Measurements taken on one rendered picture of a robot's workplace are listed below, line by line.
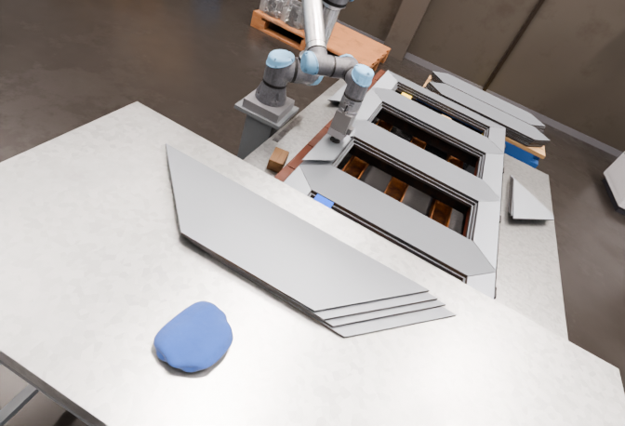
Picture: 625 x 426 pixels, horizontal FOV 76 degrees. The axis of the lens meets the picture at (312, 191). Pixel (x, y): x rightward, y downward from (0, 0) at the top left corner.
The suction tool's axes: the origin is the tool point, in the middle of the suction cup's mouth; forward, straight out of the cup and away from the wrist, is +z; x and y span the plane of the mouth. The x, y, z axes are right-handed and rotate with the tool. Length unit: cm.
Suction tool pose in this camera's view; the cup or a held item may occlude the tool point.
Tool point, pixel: (334, 142)
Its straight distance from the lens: 157.6
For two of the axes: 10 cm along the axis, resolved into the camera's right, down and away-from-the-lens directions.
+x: -8.6, -4.8, 1.4
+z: -3.0, 7.2, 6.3
